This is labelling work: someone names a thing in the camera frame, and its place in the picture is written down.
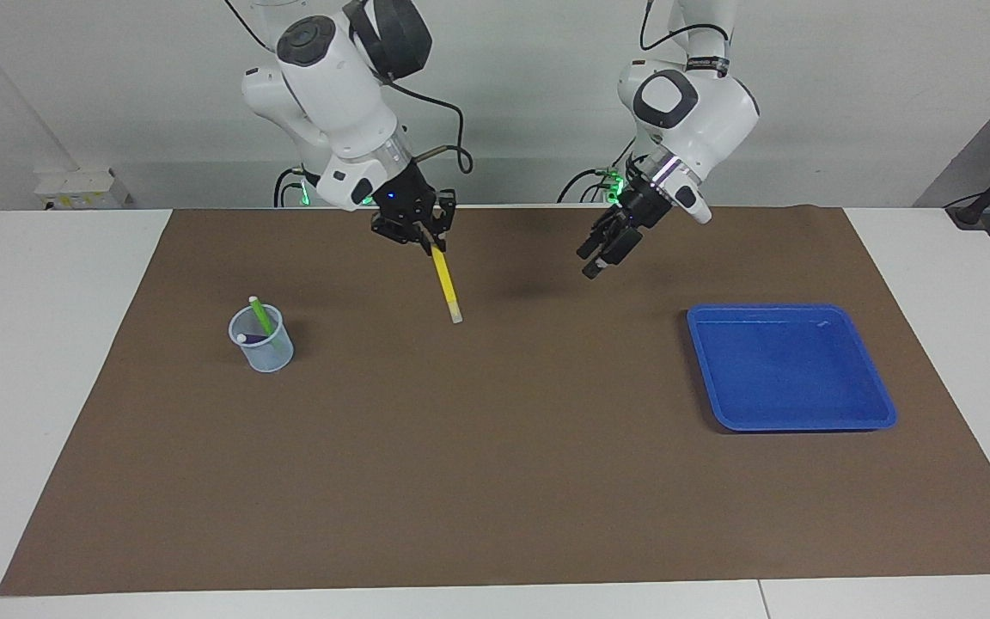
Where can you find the purple highlighter pen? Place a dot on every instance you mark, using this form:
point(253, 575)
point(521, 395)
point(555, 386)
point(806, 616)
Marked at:
point(259, 340)

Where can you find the green highlighter pen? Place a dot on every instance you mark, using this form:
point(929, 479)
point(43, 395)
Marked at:
point(263, 318)

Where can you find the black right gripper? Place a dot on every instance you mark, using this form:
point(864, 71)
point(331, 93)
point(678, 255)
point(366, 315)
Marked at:
point(400, 206)

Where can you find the brown table mat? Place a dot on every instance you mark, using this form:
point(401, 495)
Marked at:
point(495, 447)

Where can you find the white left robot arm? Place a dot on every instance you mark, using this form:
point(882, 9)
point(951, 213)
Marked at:
point(701, 103)

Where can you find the clear plastic measuring cup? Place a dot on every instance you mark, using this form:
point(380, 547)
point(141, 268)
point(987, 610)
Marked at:
point(273, 356)

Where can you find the white wall socket box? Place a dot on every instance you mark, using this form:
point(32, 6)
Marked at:
point(78, 187)

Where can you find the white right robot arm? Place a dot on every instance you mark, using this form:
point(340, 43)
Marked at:
point(340, 94)

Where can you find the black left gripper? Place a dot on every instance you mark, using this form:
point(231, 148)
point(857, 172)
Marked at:
point(643, 205)

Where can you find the yellow highlighter pen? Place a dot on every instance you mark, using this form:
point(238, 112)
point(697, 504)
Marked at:
point(446, 284)

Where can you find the blue plastic tray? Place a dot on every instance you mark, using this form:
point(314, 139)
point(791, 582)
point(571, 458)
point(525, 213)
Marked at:
point(791, 370)

